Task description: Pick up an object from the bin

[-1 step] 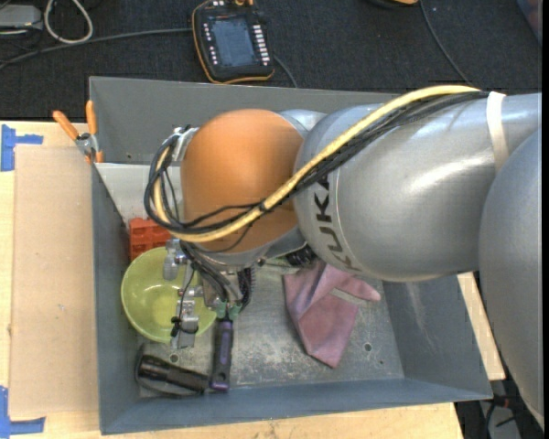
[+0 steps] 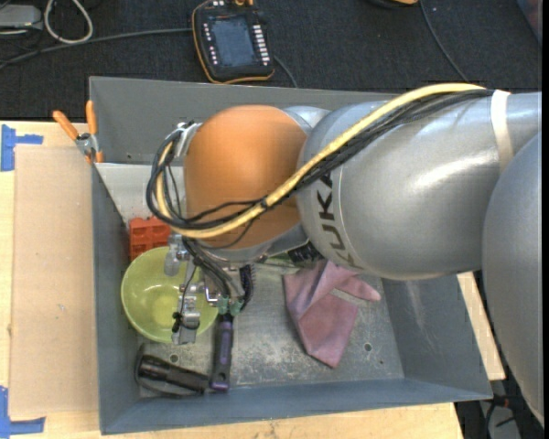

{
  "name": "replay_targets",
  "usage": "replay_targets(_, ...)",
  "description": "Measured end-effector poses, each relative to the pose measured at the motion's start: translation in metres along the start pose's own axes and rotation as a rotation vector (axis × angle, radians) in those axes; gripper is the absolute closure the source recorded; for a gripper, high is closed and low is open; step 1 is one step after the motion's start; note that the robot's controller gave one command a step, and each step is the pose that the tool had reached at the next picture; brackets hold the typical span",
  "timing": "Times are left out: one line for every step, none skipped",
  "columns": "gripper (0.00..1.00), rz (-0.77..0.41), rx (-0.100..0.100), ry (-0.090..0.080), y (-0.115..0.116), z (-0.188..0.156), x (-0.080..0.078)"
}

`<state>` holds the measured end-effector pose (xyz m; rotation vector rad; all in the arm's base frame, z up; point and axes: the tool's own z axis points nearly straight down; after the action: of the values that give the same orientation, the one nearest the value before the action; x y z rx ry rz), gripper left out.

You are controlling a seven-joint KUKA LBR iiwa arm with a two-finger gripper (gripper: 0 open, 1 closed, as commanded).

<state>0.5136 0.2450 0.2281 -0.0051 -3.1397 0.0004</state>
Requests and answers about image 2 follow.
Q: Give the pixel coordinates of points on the pink cloth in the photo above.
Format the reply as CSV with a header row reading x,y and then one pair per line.
x,y
322,318

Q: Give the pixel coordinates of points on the orange-red ribbed block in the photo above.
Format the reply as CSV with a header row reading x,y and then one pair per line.
x,y
145,236

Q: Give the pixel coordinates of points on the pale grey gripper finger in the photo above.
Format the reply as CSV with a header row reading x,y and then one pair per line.
x,y
190,313
174,256

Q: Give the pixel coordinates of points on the green bowl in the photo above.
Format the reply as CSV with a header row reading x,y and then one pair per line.
x,y
148,293

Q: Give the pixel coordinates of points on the brown cardboard board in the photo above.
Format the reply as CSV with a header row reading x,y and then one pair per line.
x,y
50,268

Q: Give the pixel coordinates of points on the grey metal bin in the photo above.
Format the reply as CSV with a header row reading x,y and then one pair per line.
x,y
274,350

